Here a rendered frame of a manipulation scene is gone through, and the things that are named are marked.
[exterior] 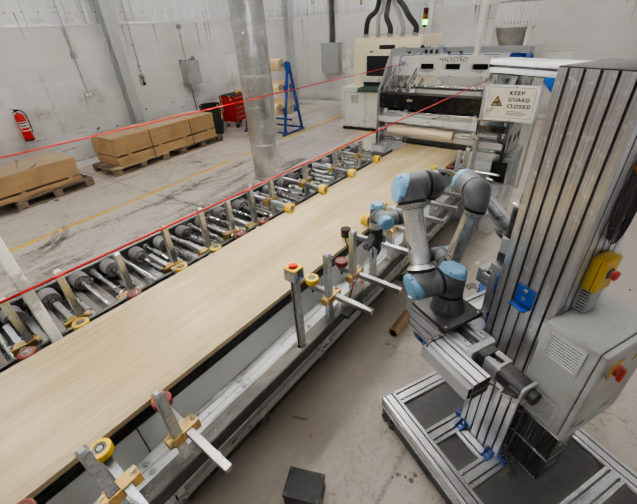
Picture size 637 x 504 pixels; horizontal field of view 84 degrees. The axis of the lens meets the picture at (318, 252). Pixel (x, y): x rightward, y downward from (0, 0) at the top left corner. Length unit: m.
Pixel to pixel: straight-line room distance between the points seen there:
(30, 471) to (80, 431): 0.17
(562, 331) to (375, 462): 1.37
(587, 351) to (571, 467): 1.07
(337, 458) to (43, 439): 1.48
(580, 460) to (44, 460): 2.43
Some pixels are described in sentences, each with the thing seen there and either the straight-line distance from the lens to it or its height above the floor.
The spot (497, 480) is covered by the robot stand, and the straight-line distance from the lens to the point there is 2.28.
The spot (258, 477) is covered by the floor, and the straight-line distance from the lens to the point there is 2.43.
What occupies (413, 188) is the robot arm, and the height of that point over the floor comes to 1.59.
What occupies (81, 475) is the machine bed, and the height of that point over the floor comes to 0.80.
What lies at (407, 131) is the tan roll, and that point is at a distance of 4.56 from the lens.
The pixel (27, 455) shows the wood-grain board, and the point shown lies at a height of 0.90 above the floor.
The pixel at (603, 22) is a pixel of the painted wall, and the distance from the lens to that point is 10.42.
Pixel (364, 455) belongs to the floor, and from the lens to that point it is 2.44.
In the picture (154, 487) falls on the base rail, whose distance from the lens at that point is 1.75.
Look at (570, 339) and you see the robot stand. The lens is 1.51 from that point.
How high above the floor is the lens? 2.16
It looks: 33 degrees down
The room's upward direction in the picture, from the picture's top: 4 degrees counter-clockwise
